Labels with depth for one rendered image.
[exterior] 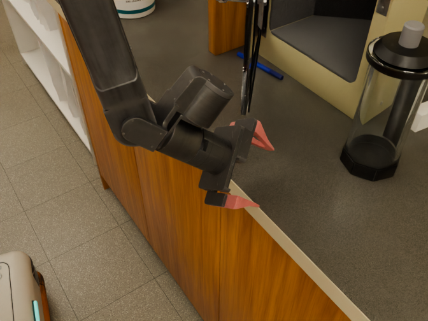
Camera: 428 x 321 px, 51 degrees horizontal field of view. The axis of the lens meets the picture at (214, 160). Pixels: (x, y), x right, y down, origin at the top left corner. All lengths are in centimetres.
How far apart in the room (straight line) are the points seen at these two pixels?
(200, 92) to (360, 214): 34
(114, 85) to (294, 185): 38
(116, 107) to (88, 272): 133
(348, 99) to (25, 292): 110
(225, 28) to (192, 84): 52
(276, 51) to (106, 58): 59
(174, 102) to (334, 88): 45
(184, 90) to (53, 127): 195
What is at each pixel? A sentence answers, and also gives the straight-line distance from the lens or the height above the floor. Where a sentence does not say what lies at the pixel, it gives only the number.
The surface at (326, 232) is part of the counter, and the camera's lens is 73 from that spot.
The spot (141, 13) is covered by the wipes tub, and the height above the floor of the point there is 95.
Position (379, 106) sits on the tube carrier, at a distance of 73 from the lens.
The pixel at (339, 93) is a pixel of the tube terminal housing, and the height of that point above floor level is 98.
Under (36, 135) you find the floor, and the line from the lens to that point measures 247.
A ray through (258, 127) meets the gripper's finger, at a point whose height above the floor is 107.
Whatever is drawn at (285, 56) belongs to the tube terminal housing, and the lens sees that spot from 104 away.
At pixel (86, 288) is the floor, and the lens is 180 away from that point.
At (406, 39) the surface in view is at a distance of 71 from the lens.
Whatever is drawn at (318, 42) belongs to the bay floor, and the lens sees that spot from 103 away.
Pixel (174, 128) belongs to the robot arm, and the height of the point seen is 112.
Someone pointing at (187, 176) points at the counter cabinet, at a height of 75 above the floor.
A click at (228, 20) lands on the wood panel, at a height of 102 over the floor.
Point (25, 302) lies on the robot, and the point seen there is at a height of 27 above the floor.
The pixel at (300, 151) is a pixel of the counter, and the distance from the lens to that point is 85.
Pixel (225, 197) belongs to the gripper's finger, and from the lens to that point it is 67.
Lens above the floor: 151
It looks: 44 degrees down
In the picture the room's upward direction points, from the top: straight up
